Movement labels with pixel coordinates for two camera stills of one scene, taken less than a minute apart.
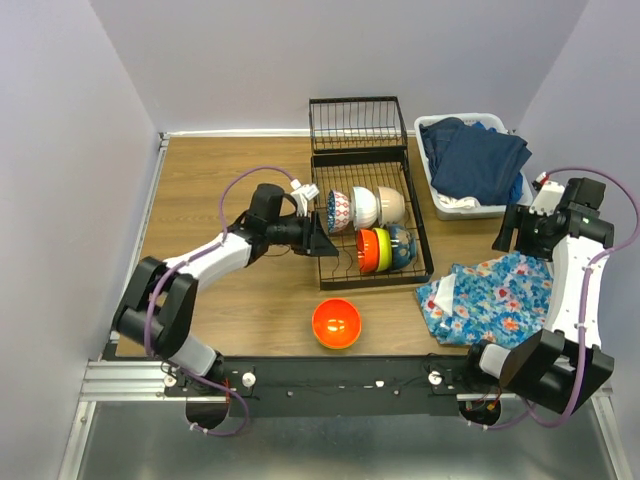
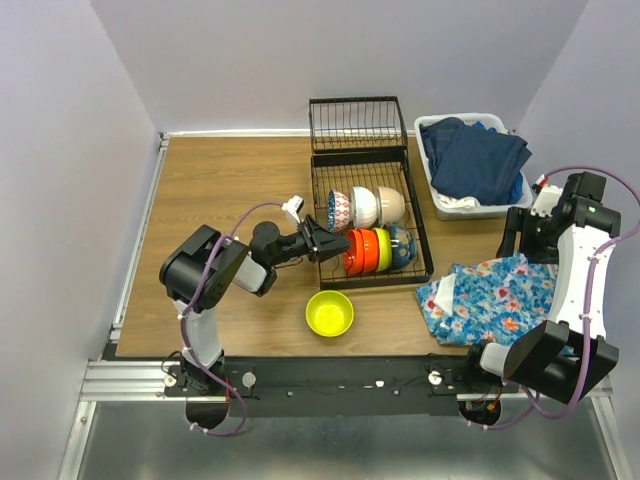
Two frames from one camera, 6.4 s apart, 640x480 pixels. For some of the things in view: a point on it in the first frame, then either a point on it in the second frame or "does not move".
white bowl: [390, 205] does not move
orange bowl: [336, 323] to [358, 254]
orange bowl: [367, 243] does not move
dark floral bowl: [403, 246] does not move
